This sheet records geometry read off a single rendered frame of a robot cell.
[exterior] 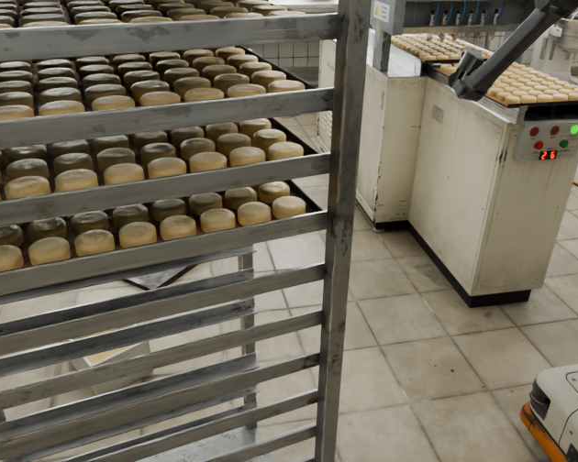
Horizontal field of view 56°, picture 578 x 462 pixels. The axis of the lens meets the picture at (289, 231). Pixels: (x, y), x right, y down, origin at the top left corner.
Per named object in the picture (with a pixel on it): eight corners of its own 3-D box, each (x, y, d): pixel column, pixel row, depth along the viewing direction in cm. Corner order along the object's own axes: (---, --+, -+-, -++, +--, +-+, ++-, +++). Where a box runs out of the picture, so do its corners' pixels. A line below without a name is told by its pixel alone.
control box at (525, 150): (511, 158, 198) (519, 121, 191) (570, 154, 202) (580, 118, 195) (516, 162, 194) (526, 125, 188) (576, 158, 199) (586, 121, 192)
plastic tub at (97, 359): (63, 356, 205) (55, 323, 197) (117, 331, 217) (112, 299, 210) (98, 401, 185) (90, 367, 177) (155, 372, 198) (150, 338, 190)
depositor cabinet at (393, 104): (316, 151, 396) (320, 30, 354) (407, 146, 408) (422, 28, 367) (372, 236, 286) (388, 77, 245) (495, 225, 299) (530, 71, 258)
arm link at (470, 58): (459, 96, 175) (479, 100, 179) (478, 64, 167) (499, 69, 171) (441, 77, 182) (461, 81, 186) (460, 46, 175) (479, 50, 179)
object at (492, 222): (404, 233, 290) (427, 62, 247) (463, 227, 296) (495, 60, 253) (466, 313, 230) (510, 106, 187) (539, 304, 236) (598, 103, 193)
